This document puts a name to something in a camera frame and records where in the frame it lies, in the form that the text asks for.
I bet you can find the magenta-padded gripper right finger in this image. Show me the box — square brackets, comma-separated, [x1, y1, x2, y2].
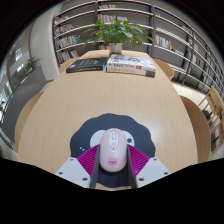
[125, 143, 172, 190]

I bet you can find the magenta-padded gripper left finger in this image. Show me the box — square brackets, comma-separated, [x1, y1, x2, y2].
[54, 143, 102, 190]

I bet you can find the pink computer mouse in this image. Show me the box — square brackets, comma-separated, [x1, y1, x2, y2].
[99, 128, 128, 173]

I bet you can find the dark cartoon-eyed mouse pad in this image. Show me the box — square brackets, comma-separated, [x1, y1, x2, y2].
[69, 113, 156, 188]

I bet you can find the group of slatted wooden chairs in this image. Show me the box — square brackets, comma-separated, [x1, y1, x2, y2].
[197, 84, 224, 154]

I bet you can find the white book with red lettering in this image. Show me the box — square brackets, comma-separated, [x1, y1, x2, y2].
[105, 64, 157, 79]

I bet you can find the black book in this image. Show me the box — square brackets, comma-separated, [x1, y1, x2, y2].
[65, 57, 109, 74]

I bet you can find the white illustrated cover book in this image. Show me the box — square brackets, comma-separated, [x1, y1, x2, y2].
[106, 53, 157, 72]

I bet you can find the green potted floor plant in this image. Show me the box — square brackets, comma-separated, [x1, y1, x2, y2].
[23, 57, 40, 75]

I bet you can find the green plant in white pot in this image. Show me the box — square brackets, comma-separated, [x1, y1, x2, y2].
[83, 19, 158, 55]

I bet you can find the grey shelf unit with books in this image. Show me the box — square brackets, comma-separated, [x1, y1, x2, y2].
[51, 0, 224, 98]

